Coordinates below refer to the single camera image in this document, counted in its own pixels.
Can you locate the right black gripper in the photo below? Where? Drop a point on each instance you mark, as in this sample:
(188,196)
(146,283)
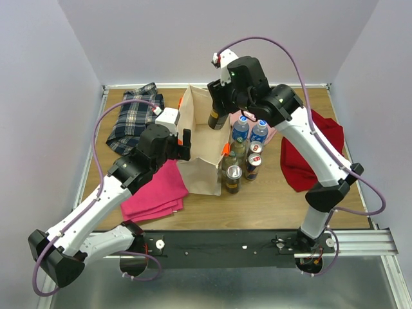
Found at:
(218,91)

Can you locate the red cloth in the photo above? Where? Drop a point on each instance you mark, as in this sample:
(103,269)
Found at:
(298,174)

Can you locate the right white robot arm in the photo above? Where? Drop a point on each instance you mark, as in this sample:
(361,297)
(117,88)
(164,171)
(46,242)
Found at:
(282,109)

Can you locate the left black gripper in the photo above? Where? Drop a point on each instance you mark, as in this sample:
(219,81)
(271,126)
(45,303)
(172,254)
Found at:
(181,152)

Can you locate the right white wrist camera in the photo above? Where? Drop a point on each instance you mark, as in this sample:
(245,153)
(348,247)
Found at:
(221,61)

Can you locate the green cap glass bottle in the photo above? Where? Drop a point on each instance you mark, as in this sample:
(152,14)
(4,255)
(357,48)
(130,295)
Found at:
(239,148)
(228,160)

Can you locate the aluminium frame rail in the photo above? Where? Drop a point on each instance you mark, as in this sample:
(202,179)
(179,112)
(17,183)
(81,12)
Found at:
(359,243)

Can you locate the pink printed t-shirt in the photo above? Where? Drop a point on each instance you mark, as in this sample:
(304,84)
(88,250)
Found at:
(252,122)

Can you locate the magenta folded cloth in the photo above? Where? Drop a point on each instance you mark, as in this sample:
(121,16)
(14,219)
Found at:
(162,196)

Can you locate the blue cap bottle from bag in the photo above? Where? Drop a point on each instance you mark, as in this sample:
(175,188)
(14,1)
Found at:
(259,132)

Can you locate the red top can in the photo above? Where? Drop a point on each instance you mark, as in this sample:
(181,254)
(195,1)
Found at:
(255,147)
(253,164)

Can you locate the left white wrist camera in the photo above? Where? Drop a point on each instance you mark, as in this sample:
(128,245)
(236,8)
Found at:
(167,117)

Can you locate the plaid navy shirt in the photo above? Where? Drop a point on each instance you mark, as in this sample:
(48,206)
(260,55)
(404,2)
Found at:
(133,118)

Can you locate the beige canvas bag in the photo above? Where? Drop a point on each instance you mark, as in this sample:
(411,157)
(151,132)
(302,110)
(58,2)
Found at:
(201,174)

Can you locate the blue cap bottle on table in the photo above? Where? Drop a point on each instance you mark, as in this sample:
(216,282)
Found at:
(240,128)

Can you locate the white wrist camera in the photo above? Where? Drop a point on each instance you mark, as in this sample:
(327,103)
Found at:
(221,61)
(167,117)

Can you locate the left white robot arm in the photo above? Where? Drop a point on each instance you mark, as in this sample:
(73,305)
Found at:
(64,249)

